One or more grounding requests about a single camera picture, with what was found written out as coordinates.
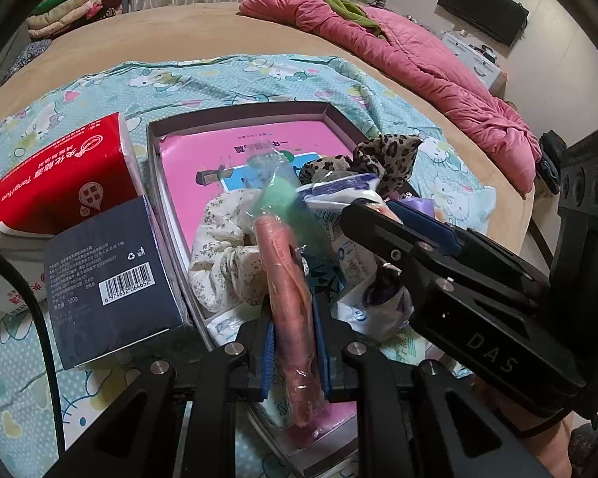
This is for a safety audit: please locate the dark shallow cardboard box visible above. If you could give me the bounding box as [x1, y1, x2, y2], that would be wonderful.
[146, 101, 380, 476]

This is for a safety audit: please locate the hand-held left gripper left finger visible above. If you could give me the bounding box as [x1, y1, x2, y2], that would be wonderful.
[45, 309, 275, 478]

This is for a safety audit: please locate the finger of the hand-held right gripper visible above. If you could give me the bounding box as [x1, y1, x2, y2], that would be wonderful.
[340, 199, 455, 286]
[391, 200, 550, 286]

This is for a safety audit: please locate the dark blue carton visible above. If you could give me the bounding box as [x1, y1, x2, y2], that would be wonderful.
[44, 195, 193, 370]

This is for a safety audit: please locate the pink quilt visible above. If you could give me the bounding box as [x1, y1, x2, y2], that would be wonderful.
[239, 0, 544, 192]

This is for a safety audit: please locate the stack of folded clothes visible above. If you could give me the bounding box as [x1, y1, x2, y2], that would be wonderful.
[27, 0, 130, 39]

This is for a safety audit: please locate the white floral scrunchie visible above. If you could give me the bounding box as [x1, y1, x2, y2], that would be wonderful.
[188, 193, 280, 307]

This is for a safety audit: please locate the light blue cartoon printed blanket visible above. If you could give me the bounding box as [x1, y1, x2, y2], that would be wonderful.
[0, 52, 496, 478]

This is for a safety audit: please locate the blue white plastic packet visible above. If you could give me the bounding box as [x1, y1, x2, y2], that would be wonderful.
[299, 172, 384, 220]

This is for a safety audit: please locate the black cable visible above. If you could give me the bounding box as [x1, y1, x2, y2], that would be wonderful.
[0, 241, 63, 459]

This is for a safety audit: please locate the green cloth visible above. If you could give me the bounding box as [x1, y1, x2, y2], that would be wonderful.
[299, 0, 387, 39]

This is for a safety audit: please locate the white drawer cabinet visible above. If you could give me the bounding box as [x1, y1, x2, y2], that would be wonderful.
[441, 32, 506, 95]

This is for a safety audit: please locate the small tissue packet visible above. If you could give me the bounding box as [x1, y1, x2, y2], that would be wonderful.
[204, 306, 265, 344]

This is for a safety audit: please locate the black wall television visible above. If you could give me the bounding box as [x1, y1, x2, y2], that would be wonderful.
[437, 0, 530, 47]

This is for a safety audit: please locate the pink book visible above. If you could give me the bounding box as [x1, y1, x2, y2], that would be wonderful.
[157, 119, 360, 439]

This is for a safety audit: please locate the bed with tan sheet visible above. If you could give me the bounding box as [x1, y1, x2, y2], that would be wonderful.
[0, 0, 534, 260]

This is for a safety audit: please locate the leopard print scrunchie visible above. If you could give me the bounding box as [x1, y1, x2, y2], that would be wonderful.
[299, 134, 424, 200]

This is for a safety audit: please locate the dark floral cloth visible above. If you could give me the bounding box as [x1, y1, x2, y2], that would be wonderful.
[2, 37, 53, 80]

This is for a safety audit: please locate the red tissue box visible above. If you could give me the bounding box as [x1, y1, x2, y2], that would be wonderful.
[0, 112, 150, 310]

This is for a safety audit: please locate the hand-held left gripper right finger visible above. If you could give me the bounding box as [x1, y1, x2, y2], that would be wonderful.
[311, 293, 554, 478]

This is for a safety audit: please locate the person's right hand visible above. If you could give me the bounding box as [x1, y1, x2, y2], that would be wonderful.
[473, 373, 575, 478]

